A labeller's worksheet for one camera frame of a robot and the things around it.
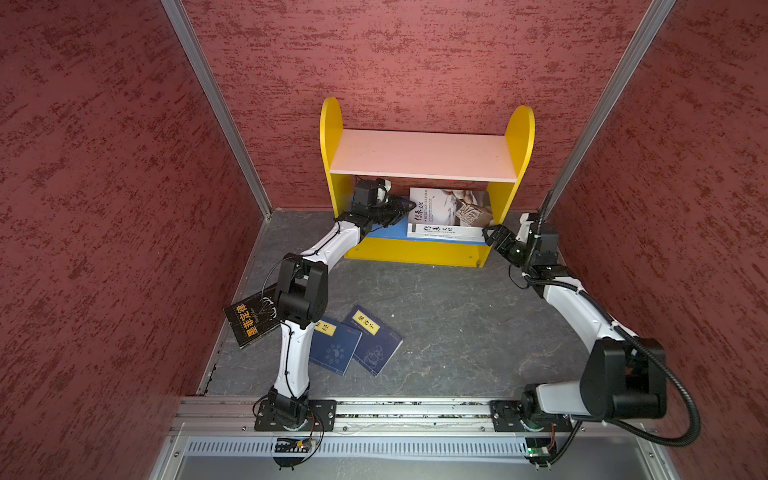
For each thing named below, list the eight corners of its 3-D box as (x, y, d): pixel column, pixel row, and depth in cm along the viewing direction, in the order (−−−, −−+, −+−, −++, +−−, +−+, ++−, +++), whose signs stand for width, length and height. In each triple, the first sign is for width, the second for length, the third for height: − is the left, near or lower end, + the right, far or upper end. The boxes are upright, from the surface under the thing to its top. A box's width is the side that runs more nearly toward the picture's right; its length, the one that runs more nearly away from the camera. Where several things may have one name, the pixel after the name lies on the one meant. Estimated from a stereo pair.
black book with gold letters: (239, 348, 87) (236, 346, 85) (227, 312, 94) (224, 309, 93) (283, 324, 92) (281, 321, 90) (268, 292, 99) (266, 288, 98)
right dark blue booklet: (329, 338, 89) (328, 334, 87) (358, 307, 96) (357, 303, 94) (375, 377, 82) (374, 375, 80) (402, 341, 89) (403, 338, 87)
